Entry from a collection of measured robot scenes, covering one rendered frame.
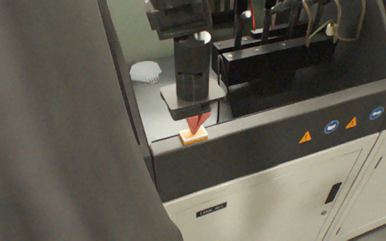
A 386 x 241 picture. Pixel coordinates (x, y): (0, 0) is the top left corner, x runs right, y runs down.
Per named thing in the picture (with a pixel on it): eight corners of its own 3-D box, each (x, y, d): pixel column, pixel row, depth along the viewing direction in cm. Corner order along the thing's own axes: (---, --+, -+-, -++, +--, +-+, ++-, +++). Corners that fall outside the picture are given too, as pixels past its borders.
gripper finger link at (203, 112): (164, 128, 63) (160, 90, 57) (197, 118, 65) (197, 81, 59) (175, 151, 59) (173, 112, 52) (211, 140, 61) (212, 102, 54)
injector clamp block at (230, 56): (224, 108, 89) (228, 59, 79) (210, 88, 96) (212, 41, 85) (324, 82, 98) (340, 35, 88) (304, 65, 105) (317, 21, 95)
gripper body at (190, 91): (159, 96, 58) (156, 61, 52) (211, 84, 60) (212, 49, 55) (171, 118, 53) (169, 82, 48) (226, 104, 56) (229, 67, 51)
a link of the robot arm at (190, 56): (171, 39, 46) (211, 39, 46) (173, 19, 51) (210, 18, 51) (174, 79, 50) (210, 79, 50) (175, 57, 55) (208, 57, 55)
